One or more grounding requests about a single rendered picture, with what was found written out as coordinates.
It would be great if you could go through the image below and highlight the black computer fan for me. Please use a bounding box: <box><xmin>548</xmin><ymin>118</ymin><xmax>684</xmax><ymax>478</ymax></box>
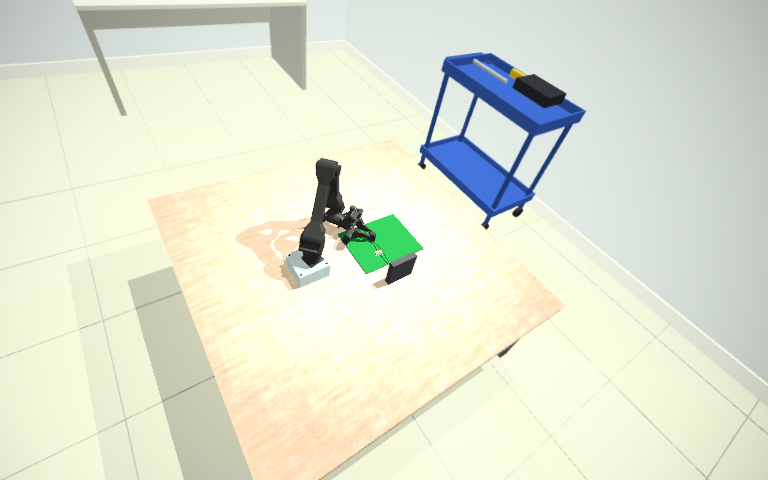
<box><xmin>385</xmin><ymin>252</ymin><xmax>417</xmax><ymax>285</ymax></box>

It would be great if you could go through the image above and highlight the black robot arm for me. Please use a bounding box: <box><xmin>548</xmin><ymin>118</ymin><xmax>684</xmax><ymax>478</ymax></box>
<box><xmin>298</xmin><ymin>158</ymin><xmax>359</xmax><ymax>268</ymax></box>

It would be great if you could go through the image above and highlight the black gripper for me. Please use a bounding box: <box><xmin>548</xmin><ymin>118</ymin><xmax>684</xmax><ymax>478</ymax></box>
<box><xmin>336</xmin><ymin>208</ymin><xmax>372</xmax><ymax>245</ymax></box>

